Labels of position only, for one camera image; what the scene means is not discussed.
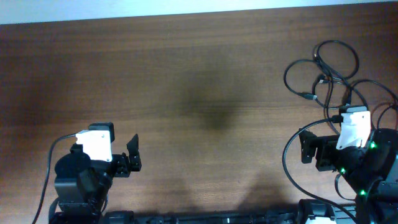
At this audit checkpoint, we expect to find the thick black cable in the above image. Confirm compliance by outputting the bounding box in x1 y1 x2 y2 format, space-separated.
283 39 398 136

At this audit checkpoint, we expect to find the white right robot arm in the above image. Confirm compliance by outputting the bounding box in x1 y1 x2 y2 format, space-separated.
299 128 397 223

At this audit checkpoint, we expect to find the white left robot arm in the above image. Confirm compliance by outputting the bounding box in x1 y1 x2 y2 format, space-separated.
49 134 142 224

